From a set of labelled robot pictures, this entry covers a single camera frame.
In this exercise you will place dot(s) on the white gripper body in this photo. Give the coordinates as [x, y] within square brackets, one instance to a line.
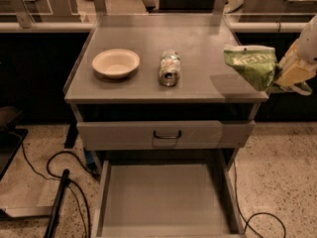
[309, 41]

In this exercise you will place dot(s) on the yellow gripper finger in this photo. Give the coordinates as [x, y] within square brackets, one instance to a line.
[291, 58]
[298, 72]

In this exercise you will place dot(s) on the green jalapeno chip bag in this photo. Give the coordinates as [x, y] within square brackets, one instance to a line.
[258, 65]

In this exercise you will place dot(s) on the closed top drawer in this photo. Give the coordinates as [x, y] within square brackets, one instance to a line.
[138, 135]

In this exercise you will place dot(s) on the grey metal drawer cabinet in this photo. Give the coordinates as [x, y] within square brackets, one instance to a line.
[208, 89]

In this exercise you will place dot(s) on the open middle drawer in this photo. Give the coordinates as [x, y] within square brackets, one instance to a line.
[166, 201]

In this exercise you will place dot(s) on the crushed soda can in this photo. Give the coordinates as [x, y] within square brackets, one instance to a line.
[169, 68]

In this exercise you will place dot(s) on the white paper bowl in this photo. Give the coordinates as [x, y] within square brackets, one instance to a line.
[116, 63]

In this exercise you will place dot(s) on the black bar on floor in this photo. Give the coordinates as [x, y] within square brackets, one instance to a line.
[53, 220]

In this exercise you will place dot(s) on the black device left edge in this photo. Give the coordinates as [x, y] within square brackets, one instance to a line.
[11, 137]

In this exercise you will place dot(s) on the black drawer handle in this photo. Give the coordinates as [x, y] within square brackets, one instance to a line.
[167, 137]

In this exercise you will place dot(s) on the white horizontal rail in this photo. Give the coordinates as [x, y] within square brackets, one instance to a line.
[87, 27]

